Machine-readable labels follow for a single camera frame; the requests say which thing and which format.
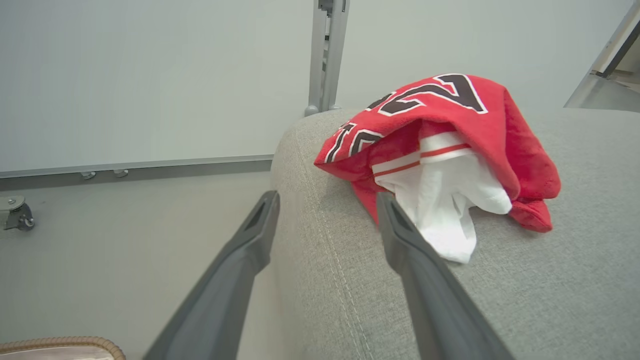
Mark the grey caster wheel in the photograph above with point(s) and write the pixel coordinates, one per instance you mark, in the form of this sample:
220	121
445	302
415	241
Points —
16	214

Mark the red and white jersey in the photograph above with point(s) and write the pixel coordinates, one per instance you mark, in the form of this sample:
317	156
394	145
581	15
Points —
445	155

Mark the grey metal partition post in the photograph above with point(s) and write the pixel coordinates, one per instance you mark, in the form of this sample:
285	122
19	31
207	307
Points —
326	55

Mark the wicker basket rim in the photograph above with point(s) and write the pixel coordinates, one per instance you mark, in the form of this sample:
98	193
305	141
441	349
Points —
60	349

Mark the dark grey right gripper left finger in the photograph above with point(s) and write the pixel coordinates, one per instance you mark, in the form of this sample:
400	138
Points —
220	295

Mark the grey fabric sofa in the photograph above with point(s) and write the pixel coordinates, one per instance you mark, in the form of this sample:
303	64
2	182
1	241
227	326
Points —
500	280

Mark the grey partition base rail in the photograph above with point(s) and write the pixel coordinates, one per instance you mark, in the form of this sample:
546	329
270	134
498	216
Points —
135	169

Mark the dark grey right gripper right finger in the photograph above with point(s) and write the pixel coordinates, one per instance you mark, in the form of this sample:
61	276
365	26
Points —
435	305

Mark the white partition panel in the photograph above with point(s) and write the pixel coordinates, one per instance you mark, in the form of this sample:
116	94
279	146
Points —
150	80

